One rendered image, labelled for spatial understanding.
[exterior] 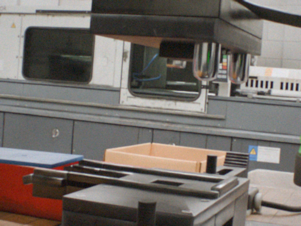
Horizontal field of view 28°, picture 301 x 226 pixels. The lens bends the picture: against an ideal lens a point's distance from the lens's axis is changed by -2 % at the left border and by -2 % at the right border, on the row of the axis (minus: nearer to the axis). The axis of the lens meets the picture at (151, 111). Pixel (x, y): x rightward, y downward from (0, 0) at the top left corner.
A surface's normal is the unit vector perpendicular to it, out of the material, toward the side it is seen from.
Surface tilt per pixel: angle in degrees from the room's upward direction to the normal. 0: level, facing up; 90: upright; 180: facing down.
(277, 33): 90
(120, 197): 0
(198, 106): 90
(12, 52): 90
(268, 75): 49
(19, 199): 90
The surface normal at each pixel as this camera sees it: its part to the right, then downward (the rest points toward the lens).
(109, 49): -0.39, 0.02
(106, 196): 0.07, -1.00
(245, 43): 0.94, 0.09
